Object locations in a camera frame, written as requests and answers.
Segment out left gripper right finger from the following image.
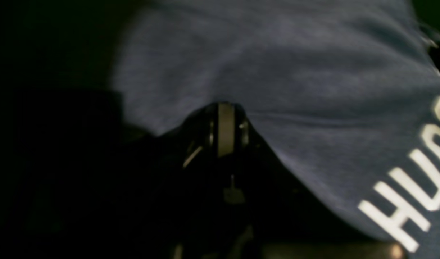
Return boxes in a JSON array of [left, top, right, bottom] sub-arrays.
[[218, 102, 368, 259]]

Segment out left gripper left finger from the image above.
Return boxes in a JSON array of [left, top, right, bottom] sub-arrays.
[[97, 104, 220, 259]]

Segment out blue-grey t-shirt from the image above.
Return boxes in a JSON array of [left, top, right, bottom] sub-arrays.
[[111, 0, 440, 259]]

